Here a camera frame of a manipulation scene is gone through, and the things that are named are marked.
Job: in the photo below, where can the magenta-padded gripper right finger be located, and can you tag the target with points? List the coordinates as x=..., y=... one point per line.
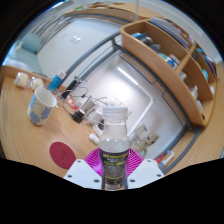
x=146, y=173

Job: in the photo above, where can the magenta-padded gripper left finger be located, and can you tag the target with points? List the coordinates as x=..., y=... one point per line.
x=81, y=175

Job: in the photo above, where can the clear bottle with dark label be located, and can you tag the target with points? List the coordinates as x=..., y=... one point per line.
x=114, y=156

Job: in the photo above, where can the flat round red coaster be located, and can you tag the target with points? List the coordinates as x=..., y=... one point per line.
x=61, y=155

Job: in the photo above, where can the brown tree creature figurine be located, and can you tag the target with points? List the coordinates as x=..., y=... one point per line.
x=146, y=140

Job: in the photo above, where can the white earbuds case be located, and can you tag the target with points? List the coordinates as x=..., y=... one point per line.
x=94, y=138

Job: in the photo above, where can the small black charger block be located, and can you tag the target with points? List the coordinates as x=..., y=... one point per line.
x=78, y=116

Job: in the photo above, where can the white power adapter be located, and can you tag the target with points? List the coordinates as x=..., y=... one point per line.
x=94, y=114

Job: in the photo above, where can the wooden wardrobe side panel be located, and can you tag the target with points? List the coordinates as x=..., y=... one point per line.
x=210, y=140

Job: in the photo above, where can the white mug with blue pattern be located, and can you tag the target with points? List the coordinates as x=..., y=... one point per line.
x=40, y=108

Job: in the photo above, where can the black electric shaver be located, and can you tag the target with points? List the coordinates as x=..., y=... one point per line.
x=72, y=85

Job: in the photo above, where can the small blue and white bottle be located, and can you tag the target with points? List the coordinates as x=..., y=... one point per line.
x=56, y=81

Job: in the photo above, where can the white desk lamp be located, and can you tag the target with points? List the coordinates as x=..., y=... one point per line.
x=128, y=76

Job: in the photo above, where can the bed with teal sheet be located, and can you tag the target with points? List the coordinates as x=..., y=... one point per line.
x=23, y=61

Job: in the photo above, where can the teal pillow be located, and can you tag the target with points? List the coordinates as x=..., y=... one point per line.
x=28, y=42

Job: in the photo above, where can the long wooden overhead shelf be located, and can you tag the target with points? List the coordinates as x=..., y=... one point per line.
x=113, y=10

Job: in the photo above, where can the wooden wall shelf unit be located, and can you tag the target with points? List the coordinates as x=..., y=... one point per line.
x=160, y=66

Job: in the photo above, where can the grey metal desk frame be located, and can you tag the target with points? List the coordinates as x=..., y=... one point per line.
x=93, y=50

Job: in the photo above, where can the white wall light switch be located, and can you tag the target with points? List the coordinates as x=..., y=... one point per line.
x=75, y=39

